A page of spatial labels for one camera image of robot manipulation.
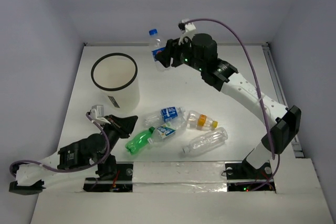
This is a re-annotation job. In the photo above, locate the green-white label clear bottle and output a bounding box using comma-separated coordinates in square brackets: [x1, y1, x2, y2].
[148, 118, 187, 146]

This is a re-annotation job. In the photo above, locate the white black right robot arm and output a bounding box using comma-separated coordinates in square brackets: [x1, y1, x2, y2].
[155, 33, 301, 178]

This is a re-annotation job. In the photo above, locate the green plastic bottle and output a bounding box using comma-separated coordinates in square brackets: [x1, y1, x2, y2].
[125, 127, 155, 155]

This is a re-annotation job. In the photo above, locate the aluminium rail on right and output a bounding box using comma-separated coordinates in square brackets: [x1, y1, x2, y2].
[262, 43, 305, 158]

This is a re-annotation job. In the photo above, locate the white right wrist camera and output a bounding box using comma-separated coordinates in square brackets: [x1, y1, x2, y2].
[178, 18, 196, 45]

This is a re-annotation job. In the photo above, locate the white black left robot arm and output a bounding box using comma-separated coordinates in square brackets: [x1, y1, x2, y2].
[9, 112, 138, 195]

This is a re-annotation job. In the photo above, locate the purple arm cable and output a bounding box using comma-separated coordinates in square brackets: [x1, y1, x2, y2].
[9, 111, 110, 180]
[187, 18, 281, 191]

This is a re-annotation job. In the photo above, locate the clear unlabelled plastic bottle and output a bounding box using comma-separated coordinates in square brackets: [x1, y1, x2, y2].
[182, 127, 228, 156]

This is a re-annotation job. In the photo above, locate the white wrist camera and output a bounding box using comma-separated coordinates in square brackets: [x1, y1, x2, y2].
[178, 18, 196, 45]
[89, 105, 106, 124]

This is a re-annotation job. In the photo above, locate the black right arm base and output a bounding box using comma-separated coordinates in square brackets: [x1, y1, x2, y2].
[221, 162, 276, 192]

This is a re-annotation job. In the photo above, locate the blue-label bottle white cap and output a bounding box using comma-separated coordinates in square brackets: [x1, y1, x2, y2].
[143, 106, 185, 127]

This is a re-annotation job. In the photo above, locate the small Pepsi-label bottle blue cap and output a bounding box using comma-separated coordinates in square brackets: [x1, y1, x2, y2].
[149, 29, 166, 72]

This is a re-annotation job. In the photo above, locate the orange-label bottle yellow cap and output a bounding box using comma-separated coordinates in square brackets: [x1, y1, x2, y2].
[186, 110, 218, 131]

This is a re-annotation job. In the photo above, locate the white bin with black rim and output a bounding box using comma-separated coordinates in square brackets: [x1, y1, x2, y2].
[90, 52, 140, 113]

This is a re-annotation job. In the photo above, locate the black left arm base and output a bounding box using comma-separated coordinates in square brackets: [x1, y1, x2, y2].
[83, 163, 133, 193]

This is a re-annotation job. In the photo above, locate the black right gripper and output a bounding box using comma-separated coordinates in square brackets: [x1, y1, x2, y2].
[154, 34, 205, 72]

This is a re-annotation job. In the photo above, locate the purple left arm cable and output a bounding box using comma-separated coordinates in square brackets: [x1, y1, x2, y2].
[9, 111, 110, 180]

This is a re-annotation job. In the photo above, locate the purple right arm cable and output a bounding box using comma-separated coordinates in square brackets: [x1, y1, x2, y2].
[187, 18, 281, 191]

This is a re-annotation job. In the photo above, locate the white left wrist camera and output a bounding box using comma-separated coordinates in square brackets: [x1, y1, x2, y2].
[89, 105, 106, 124]

